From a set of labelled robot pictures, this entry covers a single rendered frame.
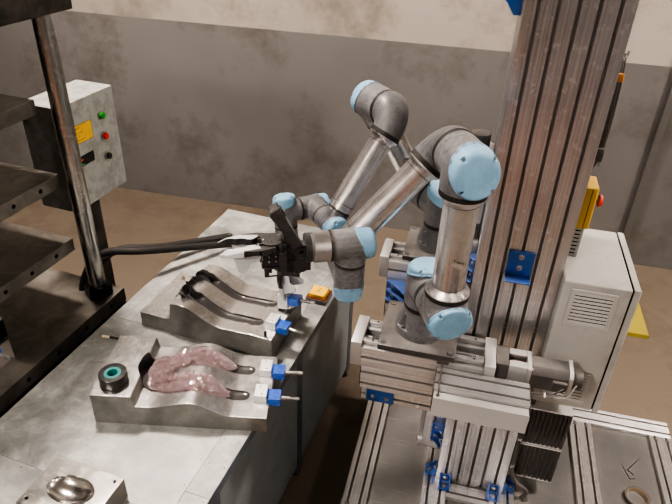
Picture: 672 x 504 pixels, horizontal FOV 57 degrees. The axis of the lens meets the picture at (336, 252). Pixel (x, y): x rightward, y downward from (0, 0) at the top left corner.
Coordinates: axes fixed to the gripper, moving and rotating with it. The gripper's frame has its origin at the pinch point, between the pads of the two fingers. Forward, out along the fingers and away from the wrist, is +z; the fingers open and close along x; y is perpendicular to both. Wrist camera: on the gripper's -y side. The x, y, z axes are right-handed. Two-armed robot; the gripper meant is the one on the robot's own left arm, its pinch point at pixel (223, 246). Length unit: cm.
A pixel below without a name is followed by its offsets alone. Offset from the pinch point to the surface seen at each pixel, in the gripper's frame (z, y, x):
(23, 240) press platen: 67, 30, 87
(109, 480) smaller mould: 33, 59, -4
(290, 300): -22, 45, 52
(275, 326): -15, 49, 44
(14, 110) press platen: 58, -18, 75
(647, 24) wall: -243, -30, 186
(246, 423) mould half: -3, 61, 12
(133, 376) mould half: 28, 51, 28
